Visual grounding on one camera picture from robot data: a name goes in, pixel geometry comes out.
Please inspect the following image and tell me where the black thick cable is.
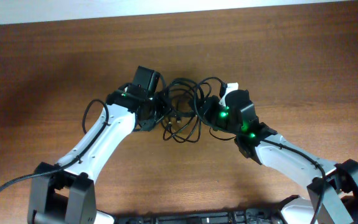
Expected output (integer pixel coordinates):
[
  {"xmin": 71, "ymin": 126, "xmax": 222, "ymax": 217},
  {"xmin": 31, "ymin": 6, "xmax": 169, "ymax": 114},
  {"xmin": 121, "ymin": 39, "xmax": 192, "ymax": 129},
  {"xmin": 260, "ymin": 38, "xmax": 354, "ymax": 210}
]
[{"xmin": 163, "ymin": 90, "xmax": 212, "ymax": 144}]

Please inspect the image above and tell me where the black micro USB cable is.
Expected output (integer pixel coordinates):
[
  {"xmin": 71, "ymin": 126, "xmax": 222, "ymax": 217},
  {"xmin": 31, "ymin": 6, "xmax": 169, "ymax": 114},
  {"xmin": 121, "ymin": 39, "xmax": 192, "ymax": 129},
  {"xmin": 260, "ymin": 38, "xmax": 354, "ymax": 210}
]
[{"xmin": 159, "ymin": 77, "xmax": 204, "ymax": 125}]

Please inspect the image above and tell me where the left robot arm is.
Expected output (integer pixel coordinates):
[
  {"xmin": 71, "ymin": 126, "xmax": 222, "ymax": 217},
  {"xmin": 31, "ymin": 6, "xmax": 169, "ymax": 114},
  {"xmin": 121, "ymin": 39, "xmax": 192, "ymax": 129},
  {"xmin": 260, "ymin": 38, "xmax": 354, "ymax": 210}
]
[{"xmin": 27, "ymin": 66, "xmax": 163, "ymax": 223}]

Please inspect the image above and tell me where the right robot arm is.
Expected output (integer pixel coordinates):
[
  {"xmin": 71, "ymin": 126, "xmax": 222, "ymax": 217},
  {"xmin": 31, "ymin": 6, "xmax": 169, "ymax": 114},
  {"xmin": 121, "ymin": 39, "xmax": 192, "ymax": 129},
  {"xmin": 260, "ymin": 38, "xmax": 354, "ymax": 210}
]
[{"xmin": 190, "ymin": 90, "xmax": 358, "ymax": 223}]

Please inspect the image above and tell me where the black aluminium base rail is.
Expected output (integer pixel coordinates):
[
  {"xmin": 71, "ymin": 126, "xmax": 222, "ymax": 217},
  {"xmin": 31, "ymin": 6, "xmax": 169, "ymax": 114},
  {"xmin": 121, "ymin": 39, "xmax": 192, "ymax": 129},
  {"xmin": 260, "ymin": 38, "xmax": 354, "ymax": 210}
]
[{"xmin": 94, "ymin": 207, "xmax": 291, "ymax": 224}]

